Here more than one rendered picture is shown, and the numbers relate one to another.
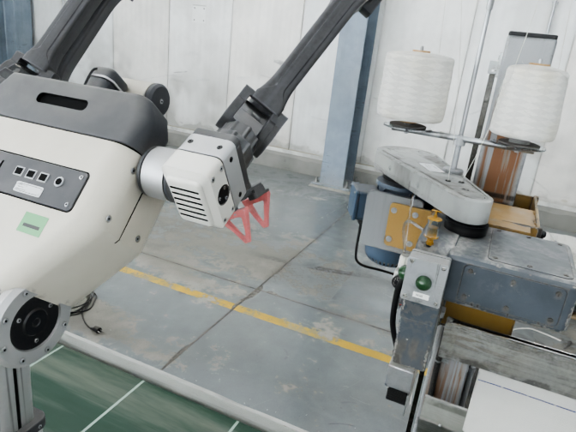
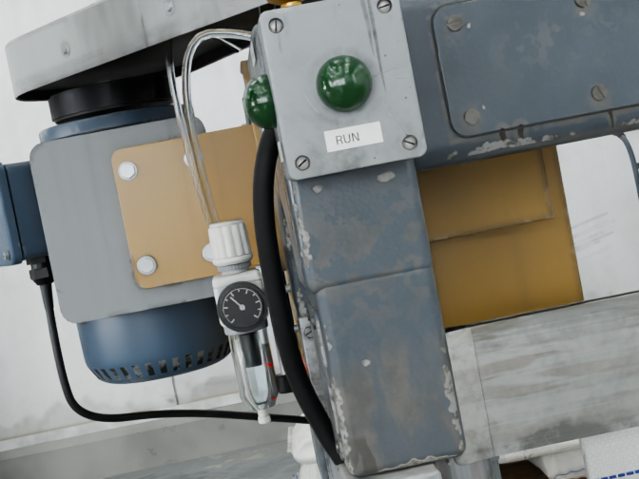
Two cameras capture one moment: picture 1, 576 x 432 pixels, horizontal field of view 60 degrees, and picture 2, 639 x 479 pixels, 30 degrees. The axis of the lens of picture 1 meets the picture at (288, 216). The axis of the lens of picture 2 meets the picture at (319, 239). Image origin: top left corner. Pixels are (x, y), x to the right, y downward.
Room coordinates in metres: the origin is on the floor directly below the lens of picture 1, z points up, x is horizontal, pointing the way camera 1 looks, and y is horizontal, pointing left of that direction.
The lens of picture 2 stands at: (0.30, 0.03, 1.24)
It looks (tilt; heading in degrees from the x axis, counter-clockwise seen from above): 3 degrees down; 334
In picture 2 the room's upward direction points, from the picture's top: 11 degrees counter-clockwise
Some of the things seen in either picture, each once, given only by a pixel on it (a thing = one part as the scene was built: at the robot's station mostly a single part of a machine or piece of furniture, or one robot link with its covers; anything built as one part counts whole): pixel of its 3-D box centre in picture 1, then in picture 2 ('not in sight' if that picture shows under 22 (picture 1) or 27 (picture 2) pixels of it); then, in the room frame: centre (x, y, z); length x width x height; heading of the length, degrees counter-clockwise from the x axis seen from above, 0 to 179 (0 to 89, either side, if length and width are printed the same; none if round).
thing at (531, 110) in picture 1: (529, 101); not in sight; (1.17, -0.51, 1.61); 0.15 x 0.14 x 0.17; 68
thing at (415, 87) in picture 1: (414, 87); not in sight; (1.27, -0.27, 1.61); 0.17 x 0.17 x 0.17
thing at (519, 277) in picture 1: (483, 297); (502, 181); (0.96, -0.43, 1.21); 0.30 x 0.25 x 0.30; 68
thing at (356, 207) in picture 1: (363, 205); (29, 223); (1.40, -0.21, 1.25); 0.10 x 0.08 x 0.12; 3
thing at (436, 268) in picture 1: (425, 278); (339, 87); (0.87, -0.27, 1.28); 0.08 x 0.05 x 0.09; 68
